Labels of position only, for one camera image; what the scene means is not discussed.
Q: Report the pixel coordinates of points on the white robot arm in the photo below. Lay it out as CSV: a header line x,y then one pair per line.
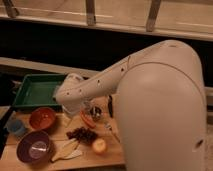
x,y
160,106

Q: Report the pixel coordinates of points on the dark red grapes bunch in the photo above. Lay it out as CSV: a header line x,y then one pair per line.
x,y
82,134

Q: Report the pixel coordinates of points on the purple bowl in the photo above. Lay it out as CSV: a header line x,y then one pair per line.
x,y
33,147

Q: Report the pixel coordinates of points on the black handled peeler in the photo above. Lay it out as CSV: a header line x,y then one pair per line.
x,y
110,106

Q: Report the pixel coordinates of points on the green plastic tray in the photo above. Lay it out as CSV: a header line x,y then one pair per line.
x,y
37,90

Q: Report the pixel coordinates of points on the silver fork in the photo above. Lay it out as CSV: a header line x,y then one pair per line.
x,y
109,127

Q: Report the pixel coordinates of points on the blue cup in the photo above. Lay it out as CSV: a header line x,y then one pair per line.
x,y
16,127

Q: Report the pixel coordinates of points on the orange red pepper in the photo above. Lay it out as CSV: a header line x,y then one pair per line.
x,y
87,120

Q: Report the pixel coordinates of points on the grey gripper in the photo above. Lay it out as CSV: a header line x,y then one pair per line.
x,y
88,106

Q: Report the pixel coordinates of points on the orange bowl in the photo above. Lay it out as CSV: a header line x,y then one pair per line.
x,y
42,118

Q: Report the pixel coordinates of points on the yellow apple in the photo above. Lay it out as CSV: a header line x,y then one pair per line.
x,y
99,146

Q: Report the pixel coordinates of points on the small dark metal can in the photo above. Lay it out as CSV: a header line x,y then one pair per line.
x,y
96,113

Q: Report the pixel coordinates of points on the wooden spatula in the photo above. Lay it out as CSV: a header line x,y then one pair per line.
x,y
60,154

